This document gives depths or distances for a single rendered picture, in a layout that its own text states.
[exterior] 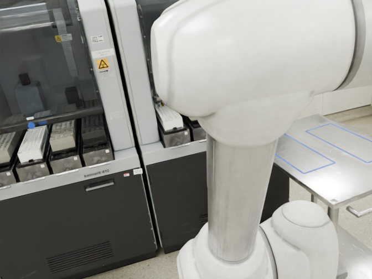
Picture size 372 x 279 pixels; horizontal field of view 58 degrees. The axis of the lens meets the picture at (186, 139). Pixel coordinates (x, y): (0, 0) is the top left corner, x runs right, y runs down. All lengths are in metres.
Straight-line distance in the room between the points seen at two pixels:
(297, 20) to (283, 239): 0.60
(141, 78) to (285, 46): 1.39
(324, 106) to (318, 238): 2.88
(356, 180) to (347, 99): 2.56
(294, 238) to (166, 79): 0.58
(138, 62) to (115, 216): 0.82
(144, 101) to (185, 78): 1.40
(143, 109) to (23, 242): 0.91
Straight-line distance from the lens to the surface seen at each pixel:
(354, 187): 1.24
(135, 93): 1.70
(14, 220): 1.91
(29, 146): 1.81
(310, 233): 0.83
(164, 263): 2.14
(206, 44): 0.32
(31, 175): 1.76
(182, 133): 1.72
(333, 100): 3.69
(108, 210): 1.87
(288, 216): 0.84
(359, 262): 1.77
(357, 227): 2.39
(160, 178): 1.81
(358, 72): 0.39
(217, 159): 0.47
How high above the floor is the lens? 1.50
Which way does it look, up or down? 25 degrees down
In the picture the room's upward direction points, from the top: 8 degrees counter-clockwise
